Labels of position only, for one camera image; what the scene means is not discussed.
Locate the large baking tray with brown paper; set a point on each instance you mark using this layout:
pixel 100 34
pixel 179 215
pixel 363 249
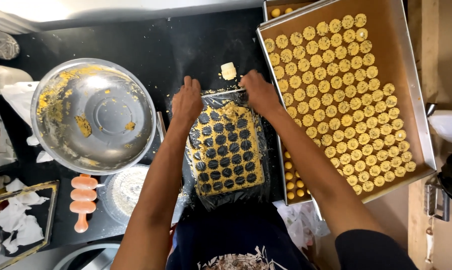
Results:
pixel 398 75

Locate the white round cookie cutter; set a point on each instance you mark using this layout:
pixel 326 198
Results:
pixel 228 71

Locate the person's left hand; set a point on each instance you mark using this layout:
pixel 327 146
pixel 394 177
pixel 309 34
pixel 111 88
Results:
pixel 186 103

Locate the person's right fingers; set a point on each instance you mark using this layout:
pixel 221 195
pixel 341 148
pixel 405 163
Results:
pixel 248 78

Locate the rows of yellow flower cookies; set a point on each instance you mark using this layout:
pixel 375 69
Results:
pixel 342 101

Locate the group of yellow dough balls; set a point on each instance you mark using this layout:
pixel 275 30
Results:
pixel 291 176

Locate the person's right hand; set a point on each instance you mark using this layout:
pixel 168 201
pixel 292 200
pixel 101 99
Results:
pixel 261 93

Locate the white plastic bag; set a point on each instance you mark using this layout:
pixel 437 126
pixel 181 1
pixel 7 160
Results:
pixel 299 223

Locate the steel baking tray underneath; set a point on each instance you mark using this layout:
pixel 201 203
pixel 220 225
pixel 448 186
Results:
pixel 291 195

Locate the clear glass jar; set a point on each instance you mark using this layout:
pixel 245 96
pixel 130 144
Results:
pixel 2 45

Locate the person's left fingers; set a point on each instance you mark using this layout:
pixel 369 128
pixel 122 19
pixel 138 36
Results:
pixel 191 84

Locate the white bottle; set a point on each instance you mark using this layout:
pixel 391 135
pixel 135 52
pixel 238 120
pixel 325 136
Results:
pixel 6 77

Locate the large steel mixing bowl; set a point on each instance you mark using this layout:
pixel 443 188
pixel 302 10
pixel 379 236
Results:
pixel 94 116

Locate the white plastic container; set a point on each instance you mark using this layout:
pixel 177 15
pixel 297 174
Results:
pixel 449 125

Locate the yellow dough sheet with cutouts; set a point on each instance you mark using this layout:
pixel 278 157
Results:
pixel 226 150

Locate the orange plastic ridged roller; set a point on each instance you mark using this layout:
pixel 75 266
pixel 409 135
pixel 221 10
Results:
pixel 83 200

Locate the metal rod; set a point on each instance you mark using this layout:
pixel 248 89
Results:
pixel 161 125

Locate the crumpled white tissue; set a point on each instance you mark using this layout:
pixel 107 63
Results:
pixel 19 221

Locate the small steel bowl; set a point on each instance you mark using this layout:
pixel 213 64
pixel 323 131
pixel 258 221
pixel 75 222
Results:
pixel 87 257

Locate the white tissue paper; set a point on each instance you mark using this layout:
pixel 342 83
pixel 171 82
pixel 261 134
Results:
pixel 21 99

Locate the steel baking tray with rim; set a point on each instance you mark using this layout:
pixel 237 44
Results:
pixel 278 5

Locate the yellow dough ball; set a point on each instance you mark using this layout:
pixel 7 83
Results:
pixel 288 10
pixel 275 12

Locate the gold framed tray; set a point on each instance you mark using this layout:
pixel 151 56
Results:
pixel 41 221

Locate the clear plastic tub of flour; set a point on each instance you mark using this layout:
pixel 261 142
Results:
pixel 122 191

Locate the person's dark shirt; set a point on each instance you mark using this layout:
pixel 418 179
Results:
pixel 233 240

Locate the clear plastic sheet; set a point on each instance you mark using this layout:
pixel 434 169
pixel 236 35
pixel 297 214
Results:
pixel 226 198

